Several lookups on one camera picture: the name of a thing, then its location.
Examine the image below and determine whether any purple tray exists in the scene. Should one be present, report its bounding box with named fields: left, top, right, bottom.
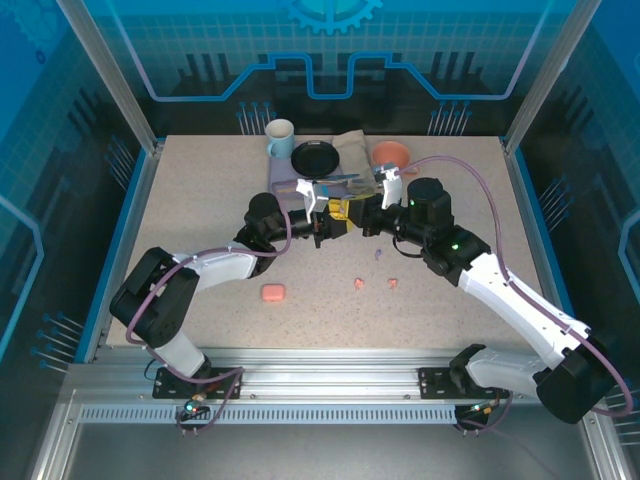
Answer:
left=268, top=149, right=364, bottom=198

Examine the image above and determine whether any black plate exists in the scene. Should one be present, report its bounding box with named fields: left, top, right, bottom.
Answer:
left=290, top=139, right=341, bottom=179

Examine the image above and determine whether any beige folded cloth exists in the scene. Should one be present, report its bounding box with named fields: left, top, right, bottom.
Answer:
left=332, top=129, right=381, bottom=196

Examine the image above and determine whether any orange cup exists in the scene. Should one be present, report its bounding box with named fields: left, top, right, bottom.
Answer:
left=370, top=140, right=420, bottom=176

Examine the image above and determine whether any light blue mug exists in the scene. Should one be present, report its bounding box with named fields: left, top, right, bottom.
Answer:
left=264, top=118, right=295, bottom=160

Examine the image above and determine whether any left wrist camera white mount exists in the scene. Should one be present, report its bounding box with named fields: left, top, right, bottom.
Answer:
left=295, top=178, right=329, bottom=224

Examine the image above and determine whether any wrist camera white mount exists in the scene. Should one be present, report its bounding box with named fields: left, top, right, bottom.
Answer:
left=372, top=160, right=404, bottom=211
left=295, top=178, right=329, bottom=224

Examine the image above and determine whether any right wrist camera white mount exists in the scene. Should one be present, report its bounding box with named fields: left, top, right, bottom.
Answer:
left=372, top=160, right=404, bottom=211

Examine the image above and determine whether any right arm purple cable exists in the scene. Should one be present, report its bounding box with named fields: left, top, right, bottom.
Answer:
left=392, top=154, right=634, bottom=436

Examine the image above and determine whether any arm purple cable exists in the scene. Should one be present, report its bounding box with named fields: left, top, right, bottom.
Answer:
left=124, top=180, right=304, bottom=436
left=392, top=154, right=634, bottom=436

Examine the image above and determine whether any aluminium mounting rail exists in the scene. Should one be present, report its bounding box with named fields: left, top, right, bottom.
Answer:
left=64, top=347, right=601, bottom=401

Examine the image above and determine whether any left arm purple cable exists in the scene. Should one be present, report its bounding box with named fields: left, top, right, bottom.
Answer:
left=124, top=180, right=304, bottom=436

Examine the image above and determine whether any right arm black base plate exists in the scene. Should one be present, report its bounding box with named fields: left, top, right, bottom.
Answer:
left=417, top=366, right=510, bottom=400

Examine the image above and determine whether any right aluminium frame post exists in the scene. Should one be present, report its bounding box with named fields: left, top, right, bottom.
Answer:
left=502, top=0, right=604, bottom=154

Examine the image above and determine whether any aluminium frame post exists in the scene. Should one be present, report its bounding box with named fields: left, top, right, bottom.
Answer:
left=502, top=0, right=604, bottom=154
left=54, top=0, right=164, bottom=154

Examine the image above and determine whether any slotted grey cable duct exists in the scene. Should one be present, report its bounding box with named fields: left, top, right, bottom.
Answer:
left=79, top=405, right=459, bottom=425

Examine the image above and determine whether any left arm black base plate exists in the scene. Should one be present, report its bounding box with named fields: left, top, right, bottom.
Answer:
left=152, top=366, right=244, bottom=400

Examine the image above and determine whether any left cable connector with light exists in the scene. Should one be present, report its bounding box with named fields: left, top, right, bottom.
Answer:
left=174, top=393, right=209, bottom=421

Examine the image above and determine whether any cable connector with light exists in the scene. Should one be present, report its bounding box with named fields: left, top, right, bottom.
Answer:
left=174, top=393, right=209, bottom=421
left=457, top=397, right=501, bottom=421

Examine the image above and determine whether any right cable connector with light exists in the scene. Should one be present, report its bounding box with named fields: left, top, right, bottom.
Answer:
left=457, top=397, right=501, bottom=421

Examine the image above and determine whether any left aluminium frame post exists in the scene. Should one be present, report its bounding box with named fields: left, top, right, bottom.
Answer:
left=54, top=0, right=164, bottom=154

